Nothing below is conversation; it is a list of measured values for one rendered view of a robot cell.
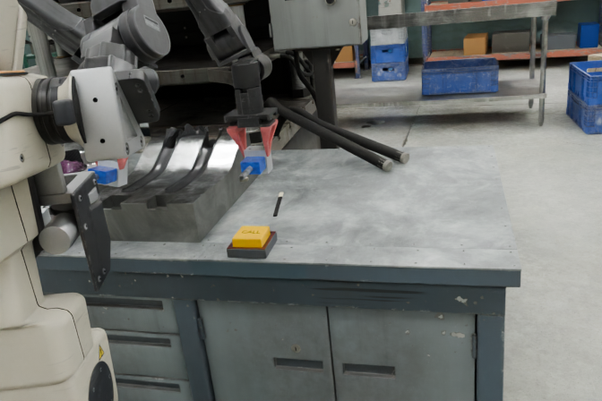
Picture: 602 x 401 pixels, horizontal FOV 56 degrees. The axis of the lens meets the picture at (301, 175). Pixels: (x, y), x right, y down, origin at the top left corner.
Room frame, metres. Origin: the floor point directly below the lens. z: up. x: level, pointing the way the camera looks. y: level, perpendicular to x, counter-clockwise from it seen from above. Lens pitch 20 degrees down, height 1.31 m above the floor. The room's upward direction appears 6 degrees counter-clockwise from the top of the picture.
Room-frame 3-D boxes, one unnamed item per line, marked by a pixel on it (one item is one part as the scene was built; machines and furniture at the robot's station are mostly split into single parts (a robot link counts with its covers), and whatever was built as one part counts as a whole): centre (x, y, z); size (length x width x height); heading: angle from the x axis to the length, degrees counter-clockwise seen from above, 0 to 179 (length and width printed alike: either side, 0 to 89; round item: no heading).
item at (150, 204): (1.12, 0.30, 0.87); 0.05 x 0.05 x 0.04; 74
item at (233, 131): (1.18, 0.10, 0.99); 0.07 x 0.07 x 0.09; 74
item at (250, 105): (1.18, 0.09, 1.06); 0.10 x 0.07 x 0.07; 74
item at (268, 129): (1.18, 0.08, 0.99); 0.07 x 0.07 x 0.09; 74
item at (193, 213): (1.35, 0.28, 0.87); 0.50 x 0.26 x 0.14; 164
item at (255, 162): (1.14, 0.10, 0.93); 0.13 x 0.05 x 0.05; 164
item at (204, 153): (1.34, 0.30, 0.92); 0.35 x 0.16 x 0.09; 164
